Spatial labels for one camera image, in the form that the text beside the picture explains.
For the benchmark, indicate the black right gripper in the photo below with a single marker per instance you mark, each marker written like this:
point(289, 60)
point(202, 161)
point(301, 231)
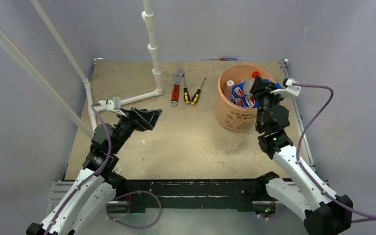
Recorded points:
point(260, 89)

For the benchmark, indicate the yellow black screwdriver left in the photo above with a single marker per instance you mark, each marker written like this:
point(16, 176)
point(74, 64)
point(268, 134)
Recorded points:
point(186, 94)

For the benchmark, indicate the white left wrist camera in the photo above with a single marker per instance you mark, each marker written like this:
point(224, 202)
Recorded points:
point(112, 105)

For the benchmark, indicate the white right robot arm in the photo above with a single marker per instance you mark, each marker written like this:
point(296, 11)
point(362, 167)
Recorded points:
point(321, 209)

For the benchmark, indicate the yellow black screwdriver right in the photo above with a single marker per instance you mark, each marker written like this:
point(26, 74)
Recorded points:
point(195, 97)

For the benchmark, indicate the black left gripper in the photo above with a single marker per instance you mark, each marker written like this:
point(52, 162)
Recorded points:
point(141, 119)

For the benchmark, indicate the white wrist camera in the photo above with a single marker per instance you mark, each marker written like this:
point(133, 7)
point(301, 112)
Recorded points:
point(112, 105)
point(288, 90)

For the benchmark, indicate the clear bottle red cap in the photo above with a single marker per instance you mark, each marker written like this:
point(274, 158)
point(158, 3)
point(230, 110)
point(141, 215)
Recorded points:
point(228, 90)

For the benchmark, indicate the Pepsi bottle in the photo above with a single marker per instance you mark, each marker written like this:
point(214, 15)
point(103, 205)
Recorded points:
point(249, 102)

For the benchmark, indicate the black aluminium base frame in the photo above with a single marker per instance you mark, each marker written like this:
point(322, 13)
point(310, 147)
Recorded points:
point(243, 195)

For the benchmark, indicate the white PVC pipe frame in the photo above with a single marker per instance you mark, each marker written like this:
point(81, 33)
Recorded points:
point(16, 54)

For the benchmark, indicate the orange plastic bin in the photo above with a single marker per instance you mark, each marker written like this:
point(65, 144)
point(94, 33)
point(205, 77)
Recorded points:
point(229, 115)

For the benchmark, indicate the Pepsi bottle corner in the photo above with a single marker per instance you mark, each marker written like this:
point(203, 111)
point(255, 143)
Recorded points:
point(243, 88)

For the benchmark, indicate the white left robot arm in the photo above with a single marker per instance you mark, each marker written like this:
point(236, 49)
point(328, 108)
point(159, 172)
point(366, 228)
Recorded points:
point(97, 183)

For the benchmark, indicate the red blue screwdriver far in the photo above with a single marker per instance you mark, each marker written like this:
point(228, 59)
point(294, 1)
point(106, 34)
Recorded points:
point(224, 59)

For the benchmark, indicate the red handled adjustable wrench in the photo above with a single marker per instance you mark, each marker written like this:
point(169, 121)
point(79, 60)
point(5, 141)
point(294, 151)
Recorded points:
point(178, 75)

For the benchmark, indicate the Pepsi bottle front edge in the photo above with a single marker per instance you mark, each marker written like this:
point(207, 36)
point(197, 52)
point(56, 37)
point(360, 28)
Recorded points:
point(238, 101)

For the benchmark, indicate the yellow black screwdriver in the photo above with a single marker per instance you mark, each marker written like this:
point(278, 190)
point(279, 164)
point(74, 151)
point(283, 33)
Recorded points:
point(186, 94)
point(195, 97)

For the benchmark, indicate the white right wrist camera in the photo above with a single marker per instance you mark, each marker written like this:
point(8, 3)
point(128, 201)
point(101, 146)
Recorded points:
point(288, 90)

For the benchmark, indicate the red label bottle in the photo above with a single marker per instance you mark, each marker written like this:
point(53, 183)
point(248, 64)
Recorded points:
point(256, 74)

